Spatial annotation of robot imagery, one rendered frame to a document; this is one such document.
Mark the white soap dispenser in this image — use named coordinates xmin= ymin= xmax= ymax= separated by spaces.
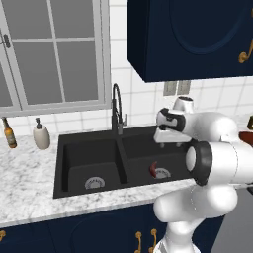
xmin=32 ymin=117 xmax=51 ymax=151

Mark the black tap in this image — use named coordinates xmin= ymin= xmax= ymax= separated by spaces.
xmin=111 ymin=82 xmax=128 ymax=136

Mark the gold wall cupboard handle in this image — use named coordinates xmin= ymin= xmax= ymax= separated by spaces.
xmin=237 ymin=39 xmax=253 ymax=64

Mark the red bowl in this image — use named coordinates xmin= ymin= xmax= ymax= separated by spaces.
xmin=238 ymin=130 xmax=253 ymax=148

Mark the navy wall cupboard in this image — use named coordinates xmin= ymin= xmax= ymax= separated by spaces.
xmin=126 ymin=0 xmax=253 ymax=84

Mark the grey framed window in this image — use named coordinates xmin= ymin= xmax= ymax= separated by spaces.
xmin=0 ymin=0 xmax=112 ymax=119

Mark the grey window latch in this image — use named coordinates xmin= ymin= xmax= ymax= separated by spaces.
xmin=0 ymin=33 xmax=12 ymax=49

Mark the brown glass bottle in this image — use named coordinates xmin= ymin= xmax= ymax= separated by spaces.
xmin=1 ymin=116 xmax=18 ymax=149

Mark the red potato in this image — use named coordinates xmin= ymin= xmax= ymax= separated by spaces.
xmin=148 ymin=161 xmax=159 ymax=179

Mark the grey wall outlet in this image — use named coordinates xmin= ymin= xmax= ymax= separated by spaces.
xmin=177 ymin=80 xmax=192 ymax=96
xmin=163 ymin=81 xmax=178 ymax=97

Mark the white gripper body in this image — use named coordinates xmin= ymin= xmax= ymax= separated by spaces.
xmin=153 ymin=128 xmax=193 ymax=144

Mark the black double sink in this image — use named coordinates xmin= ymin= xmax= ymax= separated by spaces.
xmin=52 ymin=125 xmax=200 ymax=200

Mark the grey dishwasher front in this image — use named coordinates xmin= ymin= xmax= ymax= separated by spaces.
xmin=210 ymin=187 xmax=253 ymax=253

